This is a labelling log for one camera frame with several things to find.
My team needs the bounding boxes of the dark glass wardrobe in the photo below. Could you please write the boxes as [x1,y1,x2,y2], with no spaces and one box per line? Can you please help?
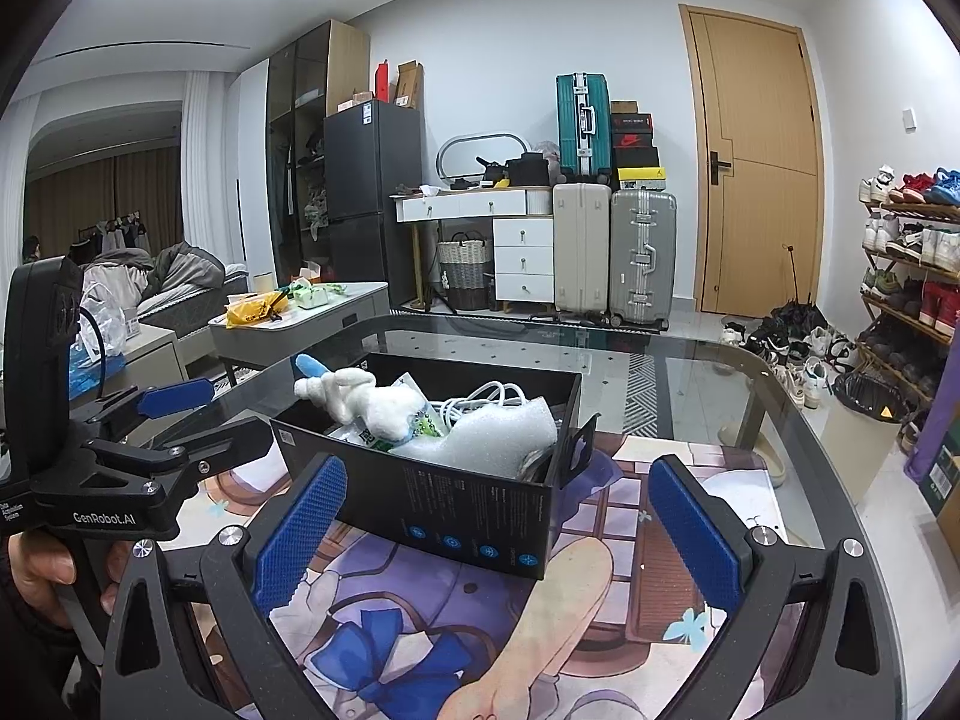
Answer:
[266,20,372,293]

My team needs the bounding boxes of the teal suitcase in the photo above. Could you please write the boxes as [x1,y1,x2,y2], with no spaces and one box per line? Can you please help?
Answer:
[556,73,614,182]

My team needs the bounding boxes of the white plush toy blue ear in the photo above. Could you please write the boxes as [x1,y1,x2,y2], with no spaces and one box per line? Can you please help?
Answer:
[292,354,421,442]

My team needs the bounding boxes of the person's left hand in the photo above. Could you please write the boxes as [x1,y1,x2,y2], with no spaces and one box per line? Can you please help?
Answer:
[0,532,77,605]

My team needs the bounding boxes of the clothes rack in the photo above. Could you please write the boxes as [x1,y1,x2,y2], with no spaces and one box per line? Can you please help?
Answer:
[71,214,163,257]

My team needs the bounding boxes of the wicker basket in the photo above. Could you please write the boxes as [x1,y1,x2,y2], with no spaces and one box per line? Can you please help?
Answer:
[437,232,493,310]

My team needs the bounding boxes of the brown curtain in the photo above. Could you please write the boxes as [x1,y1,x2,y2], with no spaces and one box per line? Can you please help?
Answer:
[26,148,185,257]

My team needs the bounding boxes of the wooden shoe rack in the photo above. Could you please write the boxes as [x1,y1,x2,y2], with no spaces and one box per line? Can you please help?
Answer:
[859,187,960,410]

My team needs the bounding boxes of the white low cabinet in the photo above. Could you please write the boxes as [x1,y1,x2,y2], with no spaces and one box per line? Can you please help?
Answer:
[97,328,190,400]

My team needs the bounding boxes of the shoe rack with shoes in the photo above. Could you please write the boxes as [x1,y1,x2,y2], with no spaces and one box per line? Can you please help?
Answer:
[859,165,960,398]

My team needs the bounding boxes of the pile of floor shoes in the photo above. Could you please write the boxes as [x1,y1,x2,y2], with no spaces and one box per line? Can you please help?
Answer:
[720,300,857,407]

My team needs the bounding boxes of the bed with grey quilt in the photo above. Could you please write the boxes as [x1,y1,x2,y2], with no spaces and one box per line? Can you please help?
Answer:
[82,244,250,338]

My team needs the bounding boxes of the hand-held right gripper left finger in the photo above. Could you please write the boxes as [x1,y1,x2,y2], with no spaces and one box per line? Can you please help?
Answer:
[101,454,350,720]

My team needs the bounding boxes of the white foam piece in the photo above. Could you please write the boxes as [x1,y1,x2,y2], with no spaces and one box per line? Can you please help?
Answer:
[390,399,560,479]

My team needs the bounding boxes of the yellow bag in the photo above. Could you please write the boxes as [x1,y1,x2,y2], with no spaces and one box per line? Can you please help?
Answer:
[225,291,290,329]

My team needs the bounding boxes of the white dresser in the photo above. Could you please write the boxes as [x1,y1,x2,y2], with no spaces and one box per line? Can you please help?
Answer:
[394,187,556,316]

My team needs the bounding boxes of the oval mirror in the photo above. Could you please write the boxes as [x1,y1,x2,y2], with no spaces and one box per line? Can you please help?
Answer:
[436,131,532,188]

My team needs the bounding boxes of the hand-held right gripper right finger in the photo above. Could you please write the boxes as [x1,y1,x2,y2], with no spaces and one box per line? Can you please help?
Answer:
[646,456,901,720]

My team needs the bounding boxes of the white cable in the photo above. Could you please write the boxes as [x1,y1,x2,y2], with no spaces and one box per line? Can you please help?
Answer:
[435,381,530,428]

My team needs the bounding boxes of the black trash bag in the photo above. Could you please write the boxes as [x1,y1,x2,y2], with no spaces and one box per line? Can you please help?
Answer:
[832,371,913,452]

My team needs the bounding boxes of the grey coffee table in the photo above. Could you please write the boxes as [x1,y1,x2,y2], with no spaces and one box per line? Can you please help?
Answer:
[208,281,391,383]

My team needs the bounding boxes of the white plastic bag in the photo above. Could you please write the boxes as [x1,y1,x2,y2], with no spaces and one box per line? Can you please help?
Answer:
[71,268,152,361]

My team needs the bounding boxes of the flat cardboard boxes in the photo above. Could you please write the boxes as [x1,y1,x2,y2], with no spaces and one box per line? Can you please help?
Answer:
[337,60,425,110]

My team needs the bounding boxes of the green and white tissue box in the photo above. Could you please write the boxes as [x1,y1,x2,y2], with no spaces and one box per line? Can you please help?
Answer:
[289,277,347,308]

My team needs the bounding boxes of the wooden door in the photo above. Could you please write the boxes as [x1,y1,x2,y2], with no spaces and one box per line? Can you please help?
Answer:
[679,4,820,320]

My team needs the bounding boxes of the beige suitcase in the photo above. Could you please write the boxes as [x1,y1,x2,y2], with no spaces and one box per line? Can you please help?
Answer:
[553,181,612,316]

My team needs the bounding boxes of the green and white packet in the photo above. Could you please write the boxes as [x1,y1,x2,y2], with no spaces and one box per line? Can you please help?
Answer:
[330,375,452,452]

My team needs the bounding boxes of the dark green box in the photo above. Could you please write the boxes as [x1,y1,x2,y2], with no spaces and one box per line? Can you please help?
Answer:
[919,444,960,522]

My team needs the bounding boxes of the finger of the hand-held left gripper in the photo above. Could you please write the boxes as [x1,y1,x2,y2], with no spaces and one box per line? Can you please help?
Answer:
[71,379,218,442]
[82,416,275,500]

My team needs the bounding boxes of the person's left forearm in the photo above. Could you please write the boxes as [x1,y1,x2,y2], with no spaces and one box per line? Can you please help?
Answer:
[0,592,85,720]

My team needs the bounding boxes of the white curtain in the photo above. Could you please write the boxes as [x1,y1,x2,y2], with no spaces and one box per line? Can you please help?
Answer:
[180,71,250,271]

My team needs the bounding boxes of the black umbrella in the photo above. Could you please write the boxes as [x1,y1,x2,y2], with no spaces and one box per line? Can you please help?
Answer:
[750,244,830,346]

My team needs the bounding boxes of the dark grey fridge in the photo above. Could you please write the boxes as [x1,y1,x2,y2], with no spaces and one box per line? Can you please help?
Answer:
[322,99,422,308]

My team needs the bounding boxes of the silver suitcase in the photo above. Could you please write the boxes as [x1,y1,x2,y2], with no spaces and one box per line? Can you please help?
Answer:
[609,189,677,327]

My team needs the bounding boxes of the printed desk mat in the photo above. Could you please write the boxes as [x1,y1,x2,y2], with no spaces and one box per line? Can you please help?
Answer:
[161,431,826,720]

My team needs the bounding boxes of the black cardboard box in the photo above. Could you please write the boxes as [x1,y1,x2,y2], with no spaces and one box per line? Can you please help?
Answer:
[268,351,601,580]

